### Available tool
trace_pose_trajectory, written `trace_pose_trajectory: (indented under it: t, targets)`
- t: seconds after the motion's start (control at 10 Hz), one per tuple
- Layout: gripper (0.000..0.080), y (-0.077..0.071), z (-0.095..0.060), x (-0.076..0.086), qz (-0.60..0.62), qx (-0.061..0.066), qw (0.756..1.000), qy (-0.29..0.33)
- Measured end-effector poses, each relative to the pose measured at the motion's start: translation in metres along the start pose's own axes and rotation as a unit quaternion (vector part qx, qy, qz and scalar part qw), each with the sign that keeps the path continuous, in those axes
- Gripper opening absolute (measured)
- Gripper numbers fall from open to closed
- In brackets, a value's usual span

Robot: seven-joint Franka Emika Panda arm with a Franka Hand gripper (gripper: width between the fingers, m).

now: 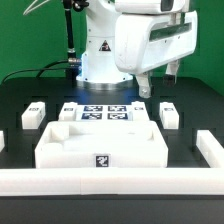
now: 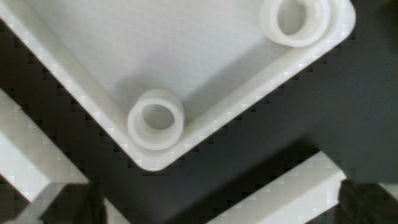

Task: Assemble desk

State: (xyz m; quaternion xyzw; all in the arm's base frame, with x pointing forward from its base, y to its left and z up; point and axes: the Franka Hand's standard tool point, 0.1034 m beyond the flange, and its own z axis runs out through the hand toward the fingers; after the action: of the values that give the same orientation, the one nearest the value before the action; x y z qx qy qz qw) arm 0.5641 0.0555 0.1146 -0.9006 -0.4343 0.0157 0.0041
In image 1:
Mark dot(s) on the white desk top tray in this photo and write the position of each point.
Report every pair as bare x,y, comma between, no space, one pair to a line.
101,144

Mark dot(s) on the white obstacle wall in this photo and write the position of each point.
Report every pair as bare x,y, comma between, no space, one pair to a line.
210,148
112,181
2,141

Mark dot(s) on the white front obstacle wall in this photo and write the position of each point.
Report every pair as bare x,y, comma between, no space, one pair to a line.
112,181

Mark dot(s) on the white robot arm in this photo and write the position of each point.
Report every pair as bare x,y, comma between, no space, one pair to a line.
98,68

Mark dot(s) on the white marker base plate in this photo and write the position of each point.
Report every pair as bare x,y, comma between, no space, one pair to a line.
103,112

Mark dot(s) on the white left obstacle wall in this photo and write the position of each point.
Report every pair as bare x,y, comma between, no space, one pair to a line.
2,141

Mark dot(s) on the white right obstacle wall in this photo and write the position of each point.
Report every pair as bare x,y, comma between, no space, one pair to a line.
210,148

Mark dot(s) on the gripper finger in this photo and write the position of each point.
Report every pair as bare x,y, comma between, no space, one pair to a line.
145,85
169,79

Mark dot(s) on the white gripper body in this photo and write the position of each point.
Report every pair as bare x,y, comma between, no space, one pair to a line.
139,49

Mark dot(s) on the black post with connector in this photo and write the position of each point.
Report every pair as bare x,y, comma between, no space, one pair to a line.
73,70

